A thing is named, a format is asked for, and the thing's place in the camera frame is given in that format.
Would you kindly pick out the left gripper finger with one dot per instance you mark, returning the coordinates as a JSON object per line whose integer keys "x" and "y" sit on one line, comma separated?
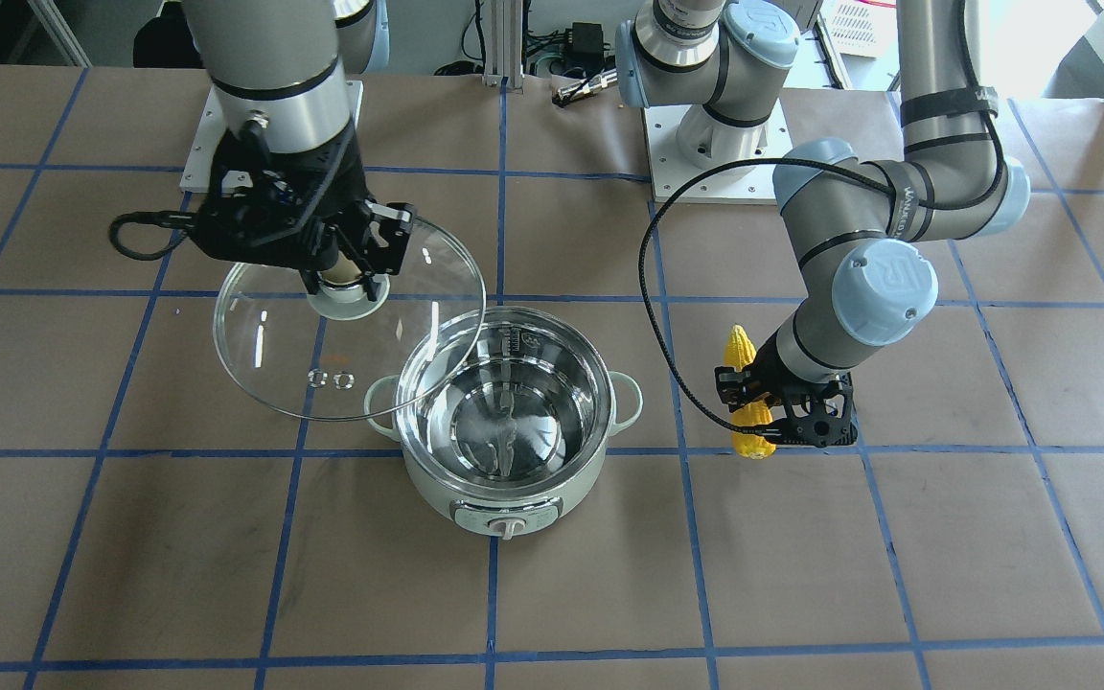
{"x": 752, "y": 384}
{"x": 761, "y": 436}

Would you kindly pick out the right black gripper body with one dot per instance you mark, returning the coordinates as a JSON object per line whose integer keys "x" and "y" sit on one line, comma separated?
{"x": 339, "y": 195}

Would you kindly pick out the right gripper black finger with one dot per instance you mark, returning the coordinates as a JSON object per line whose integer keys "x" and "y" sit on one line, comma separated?
{"x": 387, "y": 232}
{"x": 317, "y": 281}

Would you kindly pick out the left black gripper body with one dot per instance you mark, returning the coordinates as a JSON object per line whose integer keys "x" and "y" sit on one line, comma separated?
{"x": 778, "y": 376}

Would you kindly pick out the glass pot lid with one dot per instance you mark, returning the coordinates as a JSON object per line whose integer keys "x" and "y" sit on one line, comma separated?
{"x": 352, "y": 351}

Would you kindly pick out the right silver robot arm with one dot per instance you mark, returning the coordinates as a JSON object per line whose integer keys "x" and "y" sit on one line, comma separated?
{"x": 283, "y": 65}

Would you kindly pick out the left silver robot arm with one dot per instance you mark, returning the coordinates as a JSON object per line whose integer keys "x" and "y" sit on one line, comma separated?
{"x": 854, "y": 225}

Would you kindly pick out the brown grid table mat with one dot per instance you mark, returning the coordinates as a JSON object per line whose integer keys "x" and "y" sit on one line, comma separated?
{"x": 161, "y": 530}

